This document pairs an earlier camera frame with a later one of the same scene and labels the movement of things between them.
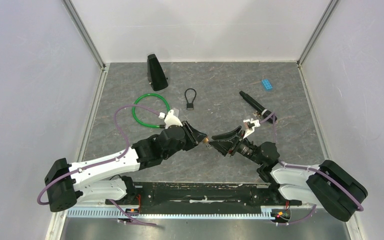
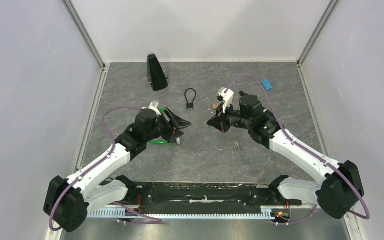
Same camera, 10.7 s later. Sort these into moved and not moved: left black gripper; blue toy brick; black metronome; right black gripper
Moved: right black gripper; left black gripper
Not moved: blue toy brick; black metronome
